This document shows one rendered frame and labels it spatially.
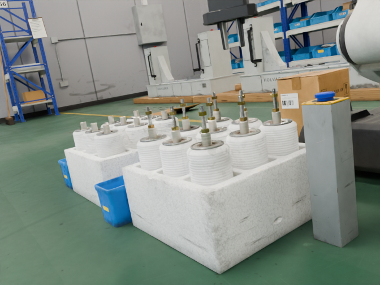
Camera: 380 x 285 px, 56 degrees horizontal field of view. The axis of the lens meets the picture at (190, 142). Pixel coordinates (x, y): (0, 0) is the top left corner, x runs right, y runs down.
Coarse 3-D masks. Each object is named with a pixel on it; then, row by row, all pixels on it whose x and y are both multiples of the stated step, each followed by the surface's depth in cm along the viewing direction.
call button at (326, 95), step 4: (324, 92) 75; (328, 92) 74; (332, 92) 73; (316, 96) 74; (320, 96) 73; (324, 96) 73; (328, 96) 72; (332, 96) 73; (320, 100) 74; (324, 100) 73; (328, 100) 73
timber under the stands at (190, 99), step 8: (360, 88) 264; (368, 88) 258; (376, 88) 251; (176, 96) 482; (184, 96) 460; (192, 96) 440; (200, 96) 421; (208, 96) 408; (224, 96) 384; (232, 96) 374; (248, 96) 354; (256, 96) 345; (264, 96) 336; (352, 96) 263; (360, 96) 258; (368, 96) 253; (376, 96) 249
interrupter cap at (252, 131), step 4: (252, 128) 88; (256, 128) 87; (232, 132) 87; (236, 132) 87; (252, 132) 84; (256, 132) 82; (232, 136) 84; (236, 136) 83; (240, 136) 82; (244, 136) 82
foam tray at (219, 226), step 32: (288, 160) 84; (128, 192) 101; (160, 192) 86; (192, 192) 74; (224, 192) 73; (256, 192) 78; (288, 192) 85; (160, 224) 90; (192, 224) 77; (224, 224) 73; (256, 224) 79; (288, 224) 86; (192, 256) 81; (224, 256) 74
